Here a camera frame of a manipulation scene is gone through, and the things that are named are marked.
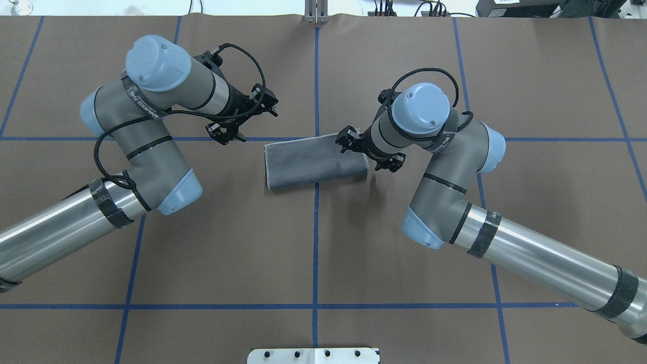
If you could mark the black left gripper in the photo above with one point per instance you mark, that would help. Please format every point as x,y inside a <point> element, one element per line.
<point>234,103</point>

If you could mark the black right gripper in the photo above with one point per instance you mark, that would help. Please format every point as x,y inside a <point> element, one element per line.
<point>368,147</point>

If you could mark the pink and grey towel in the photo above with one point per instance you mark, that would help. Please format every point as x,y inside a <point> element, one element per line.
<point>310,161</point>

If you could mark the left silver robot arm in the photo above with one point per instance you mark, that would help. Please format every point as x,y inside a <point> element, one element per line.
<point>142,168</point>

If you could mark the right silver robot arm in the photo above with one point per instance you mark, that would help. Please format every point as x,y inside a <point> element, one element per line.
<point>439,213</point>

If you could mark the black box on bench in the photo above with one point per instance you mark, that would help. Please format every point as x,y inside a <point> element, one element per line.
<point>548,9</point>

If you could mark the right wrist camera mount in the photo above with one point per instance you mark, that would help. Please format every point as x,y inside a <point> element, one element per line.
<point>392,164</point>

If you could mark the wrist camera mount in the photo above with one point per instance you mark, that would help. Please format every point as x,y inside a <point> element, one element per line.
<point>225,133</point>
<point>392,164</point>

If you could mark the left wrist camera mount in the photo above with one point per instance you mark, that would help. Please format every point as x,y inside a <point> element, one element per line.
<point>225,133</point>

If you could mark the aluminium frame post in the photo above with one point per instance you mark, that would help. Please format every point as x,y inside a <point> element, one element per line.
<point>316,12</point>

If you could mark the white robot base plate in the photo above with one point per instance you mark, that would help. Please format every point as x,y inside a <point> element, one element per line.
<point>315,355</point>

